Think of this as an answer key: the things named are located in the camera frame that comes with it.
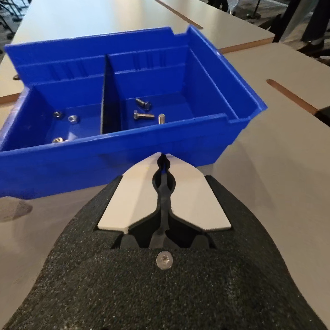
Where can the blue plastic bin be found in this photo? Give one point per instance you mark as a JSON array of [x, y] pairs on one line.
[[180, 144]]

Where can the silver hex nut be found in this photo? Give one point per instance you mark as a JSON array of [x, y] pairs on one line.
[[55, 140], [55, 115], [69, 120]]

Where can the black bin divider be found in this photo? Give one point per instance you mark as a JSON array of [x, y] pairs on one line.
[[110, 108]]

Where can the black chair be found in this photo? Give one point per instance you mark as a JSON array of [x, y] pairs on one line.
[[10, 18]]

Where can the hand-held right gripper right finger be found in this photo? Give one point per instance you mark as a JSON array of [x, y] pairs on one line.
[[196, 203]]

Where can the black pole stand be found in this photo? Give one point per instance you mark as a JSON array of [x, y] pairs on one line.
[[255, 7]]

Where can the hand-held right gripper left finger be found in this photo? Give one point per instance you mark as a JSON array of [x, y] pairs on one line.
[[134, 203]]

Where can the silver hex bolt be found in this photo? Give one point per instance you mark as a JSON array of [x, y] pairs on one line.
[[161, 120], [145, 116], [141, 102]]

